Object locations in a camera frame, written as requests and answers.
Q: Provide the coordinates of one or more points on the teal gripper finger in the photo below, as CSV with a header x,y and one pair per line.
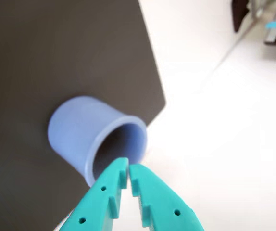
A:
x,y
162,204
99,199

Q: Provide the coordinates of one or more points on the dark furniture piece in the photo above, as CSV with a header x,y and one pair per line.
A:
x,y
239,14

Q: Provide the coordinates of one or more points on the grey metal bar teal tag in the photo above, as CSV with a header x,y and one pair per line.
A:
x,y
272,26

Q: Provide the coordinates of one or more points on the dark grey textured mat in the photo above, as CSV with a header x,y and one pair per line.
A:
x,y
68,53

